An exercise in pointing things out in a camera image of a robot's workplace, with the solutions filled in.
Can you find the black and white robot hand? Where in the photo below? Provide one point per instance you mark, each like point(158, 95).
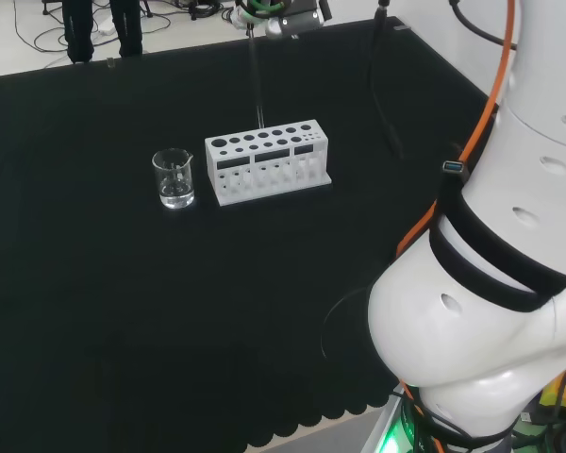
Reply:
point(292, 21)

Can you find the clear glass rod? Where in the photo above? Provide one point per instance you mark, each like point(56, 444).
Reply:
point(255, 80)

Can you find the white test tube rack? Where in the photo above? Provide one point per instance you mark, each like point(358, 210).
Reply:
point(273, 189)

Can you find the clear cloth clip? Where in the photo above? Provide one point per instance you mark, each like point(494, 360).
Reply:
point(111, 63)
point(402, 28)

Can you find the white power adapter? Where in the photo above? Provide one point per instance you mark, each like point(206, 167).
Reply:
point(107, 27)

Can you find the glass beaker with water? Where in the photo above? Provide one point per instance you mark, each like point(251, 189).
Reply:
point(175, 196)

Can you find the person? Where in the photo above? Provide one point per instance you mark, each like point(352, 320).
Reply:
point(80, 33)

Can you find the black table cloth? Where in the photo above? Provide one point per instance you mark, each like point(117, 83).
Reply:
point(122, 283)

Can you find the yellow stop button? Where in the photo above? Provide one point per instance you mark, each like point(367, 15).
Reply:
point(559, 391)

